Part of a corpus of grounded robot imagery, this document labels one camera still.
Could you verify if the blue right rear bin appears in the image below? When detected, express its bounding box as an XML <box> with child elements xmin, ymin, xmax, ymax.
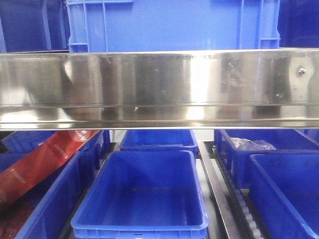
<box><xmin>213</xmin><ymin>128</ymin><xmax>319</xmax><ymax>189</ymax></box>

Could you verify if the dark blue crate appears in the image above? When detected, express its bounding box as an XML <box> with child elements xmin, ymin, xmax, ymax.
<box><xmin>0</xmin><ymin>0</ymin><xmax>70</xmax><ymax>53</ymax></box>
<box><xmin>278</xmin><ymin>0</ymin><xmax>319</xmax><ymax>48</ymax></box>

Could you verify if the blue right front bin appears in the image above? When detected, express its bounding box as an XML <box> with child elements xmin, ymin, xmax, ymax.
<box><xmin>249</xmin><ymin>153</ymin><xmax>319</xmax><ymax>239</ymax></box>

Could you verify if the blue centre front bin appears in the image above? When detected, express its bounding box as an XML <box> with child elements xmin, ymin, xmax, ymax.
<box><xmin>71</xmin><ymin>150</ymin><xmax>208</xmax><ymax>239</ymax></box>

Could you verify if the large blue upper crate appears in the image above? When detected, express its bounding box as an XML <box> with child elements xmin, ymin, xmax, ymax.
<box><xmin>66</xmin><ymin>0</ymin><xmax>280</xmax><ymax>52</ymax></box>

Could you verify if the red snack package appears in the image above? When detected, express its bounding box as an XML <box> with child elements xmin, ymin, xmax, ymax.
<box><xmin>0</xmin><ymin>130</ymin><xmax>99</xmax><ymax>210</ymax></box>

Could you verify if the stainless steel shelf beam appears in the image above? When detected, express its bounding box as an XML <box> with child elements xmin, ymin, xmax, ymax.
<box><xmin>0</xmin><ymin>48</ymin><xmax>319</xmax><ymax>130</ymax></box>

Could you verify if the dark blue upper right crate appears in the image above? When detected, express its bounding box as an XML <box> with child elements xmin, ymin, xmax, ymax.
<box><xmin>278</xmin><ymin>0</ymin><xmax>319</xmax><ymax>48</ymax></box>

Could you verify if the blue bin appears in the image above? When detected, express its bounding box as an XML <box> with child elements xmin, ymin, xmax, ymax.
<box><xmin>0</xmin><ymin>148</ymin><xmax>102</xmax><ymax>239</ymax></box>
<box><xmin>120</xmin><ymin>129</ymin><xmax>198</xmax><ymax>158</ymax></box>
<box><xmin>71</xmin><ymin>150</ymin><xmax>208</xmax><ymax>239</ymax></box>
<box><xmin>249</xmin><ymin>153</ymin><xmax>319</xmax><ymax>239</ymax></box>
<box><xmin>1</xmin><ymin>130</ymin><xmax>111</xmax><ymax>155</ymax></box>
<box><xmin>213</xmin><ymin>128</ymin><xmax>319</xmax><ymax>189</ymax></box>

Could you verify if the blue left front bin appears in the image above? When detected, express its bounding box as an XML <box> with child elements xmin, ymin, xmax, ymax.
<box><xmin>0</xmin><ymin>148</ymin><xmax>102</xmax><ymax>239</ymax></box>

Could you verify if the blue centre rear bin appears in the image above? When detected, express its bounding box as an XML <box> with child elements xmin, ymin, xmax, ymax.
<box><xmin>120</xmin><ymin>129</ymin><xmax>198</xmax><ymax>158</ymax></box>

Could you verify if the steel roller track rail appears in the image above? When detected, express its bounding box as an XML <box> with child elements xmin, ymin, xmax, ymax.
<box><xmin>196</xmin><ymin>141</ymin><xmax>270</xmax><ymax>239</ymax></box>

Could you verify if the dark blue upper left crate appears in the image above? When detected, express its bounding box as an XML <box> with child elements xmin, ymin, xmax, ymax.
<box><xmin>0</xmin><ymin>0</ymin><xmax>70</xmax><ymax>53</ymax></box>

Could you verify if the clear plastic bag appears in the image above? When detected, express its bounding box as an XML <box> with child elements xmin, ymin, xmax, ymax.
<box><xmin>231</xmin><ymin>137</ymin><xmax>276</xmax><ymax>150</ymax></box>

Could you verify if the blue left rear bin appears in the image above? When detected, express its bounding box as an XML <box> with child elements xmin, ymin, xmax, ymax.
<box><xmin>1</xmin><ymin>130</ymin><xmax>111</xmax><ymax>155</ymax></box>

